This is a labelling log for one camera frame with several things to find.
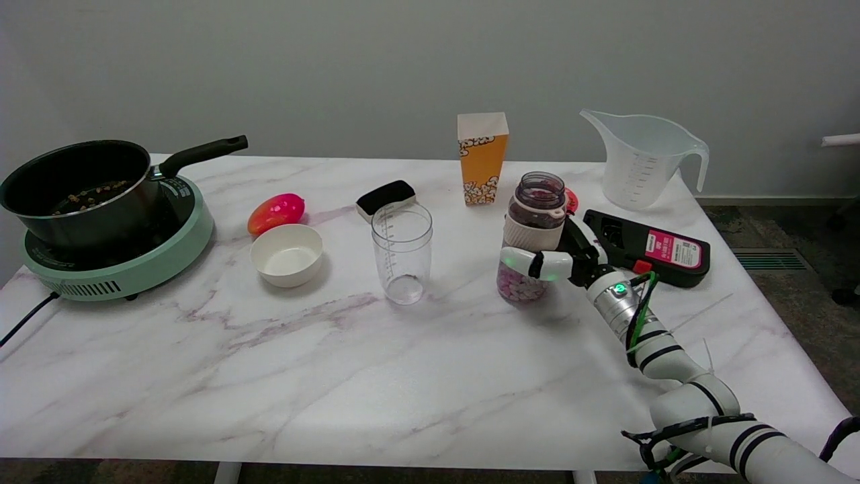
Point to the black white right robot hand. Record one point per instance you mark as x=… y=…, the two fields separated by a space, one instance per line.
x=564 y=259

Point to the clear bottle with pills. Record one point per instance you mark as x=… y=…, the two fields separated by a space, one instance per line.
x=531 y=235

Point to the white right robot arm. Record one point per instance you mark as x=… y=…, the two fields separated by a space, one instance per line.
x=678 y=370

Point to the small orange red object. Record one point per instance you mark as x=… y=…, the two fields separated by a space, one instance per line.
x=572 y=199

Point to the black device with red label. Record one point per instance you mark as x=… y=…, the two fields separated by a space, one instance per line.
x=665 y=247

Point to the translucent plastic measuring jug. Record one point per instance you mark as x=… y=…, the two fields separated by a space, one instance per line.
x=641 y=161

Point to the yellow popcorn box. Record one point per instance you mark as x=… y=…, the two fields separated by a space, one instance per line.
x=481 y=158

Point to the clear measuring cup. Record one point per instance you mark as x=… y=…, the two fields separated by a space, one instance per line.
x=402 y=252

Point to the black white sponge eraser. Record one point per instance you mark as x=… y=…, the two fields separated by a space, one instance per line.
x=385 y=197

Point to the small white bowl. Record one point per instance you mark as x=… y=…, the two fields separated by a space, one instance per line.
x=286 y=255

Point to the red orange toy mango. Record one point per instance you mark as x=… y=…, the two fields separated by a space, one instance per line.
x=275 y=212

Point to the mint green induction cooker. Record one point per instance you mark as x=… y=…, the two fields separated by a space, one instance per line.
x=127 y=265

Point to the white wall rail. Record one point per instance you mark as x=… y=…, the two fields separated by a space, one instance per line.
x=841 y=140

